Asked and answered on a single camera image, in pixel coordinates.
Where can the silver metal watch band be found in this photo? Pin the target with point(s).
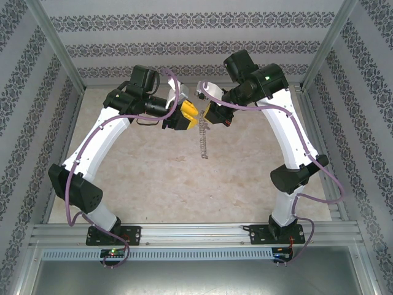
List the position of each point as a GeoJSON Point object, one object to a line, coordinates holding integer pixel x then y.
{"type": "Point", "coordinates": [203, 138]}

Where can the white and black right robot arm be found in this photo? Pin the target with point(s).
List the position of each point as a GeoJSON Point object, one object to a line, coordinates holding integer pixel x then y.
{"type": "Point", "coordinates": [285, 132]}

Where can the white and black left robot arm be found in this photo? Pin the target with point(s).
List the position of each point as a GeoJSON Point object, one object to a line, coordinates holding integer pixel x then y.
{"type": "Point", "coordinates": [98, 144]}

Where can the left controller board with LED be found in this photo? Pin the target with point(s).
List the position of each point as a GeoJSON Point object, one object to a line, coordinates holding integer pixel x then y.
{"type": "Point", "coordinates": [113, 253]}

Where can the controller board with led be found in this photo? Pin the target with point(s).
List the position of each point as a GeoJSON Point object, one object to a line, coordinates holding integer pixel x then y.
{"type": "Point", "coordinates": [281, 255]}
{"type": "Point", "coordinates": [113, 253]}

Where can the grey sheet metal panel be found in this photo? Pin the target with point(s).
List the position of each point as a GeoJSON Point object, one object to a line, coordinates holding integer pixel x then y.
{"type": "Point", "coordinates": [196, 279]}

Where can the right controller board with LED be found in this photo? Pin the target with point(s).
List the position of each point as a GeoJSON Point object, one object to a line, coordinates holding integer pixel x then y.
{"type": "Point", "coordinates": [281, 255]}

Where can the aluminium table end rail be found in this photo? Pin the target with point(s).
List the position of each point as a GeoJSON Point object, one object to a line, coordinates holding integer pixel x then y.
{"type": "Point", "coordinates": [98, 83]}

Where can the aluminium table side rail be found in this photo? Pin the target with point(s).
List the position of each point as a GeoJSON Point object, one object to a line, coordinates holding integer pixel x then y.
{"type": "Point", "coordinates": [314, 123]}
{"type": "Point", "coordinates": [69, 135]}

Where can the aluminium frame post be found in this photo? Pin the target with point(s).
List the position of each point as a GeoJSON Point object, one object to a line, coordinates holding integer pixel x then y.
{"type": "Point", "coordinates": [55, 43]}
{"type": "Point", "coordinates": [329, 43]}

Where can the aluminium mounting rail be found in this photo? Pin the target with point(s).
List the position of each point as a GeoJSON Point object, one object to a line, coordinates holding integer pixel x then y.
{"type": "Point", "coordinates": [193, 235]}

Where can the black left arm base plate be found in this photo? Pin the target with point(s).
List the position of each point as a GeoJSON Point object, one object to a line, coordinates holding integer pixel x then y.
{"type": "Point", "coordinates": [133, 235]}

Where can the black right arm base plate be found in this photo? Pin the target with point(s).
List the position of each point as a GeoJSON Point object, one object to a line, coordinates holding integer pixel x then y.
{"type": "Point", "coordinates": [261, 235]}

